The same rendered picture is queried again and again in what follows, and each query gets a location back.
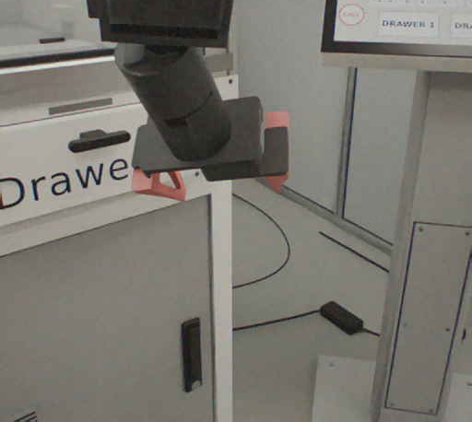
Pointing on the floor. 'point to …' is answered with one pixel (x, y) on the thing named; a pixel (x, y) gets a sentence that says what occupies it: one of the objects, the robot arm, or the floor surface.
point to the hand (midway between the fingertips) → (228, 187)
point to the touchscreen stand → (419, 277)
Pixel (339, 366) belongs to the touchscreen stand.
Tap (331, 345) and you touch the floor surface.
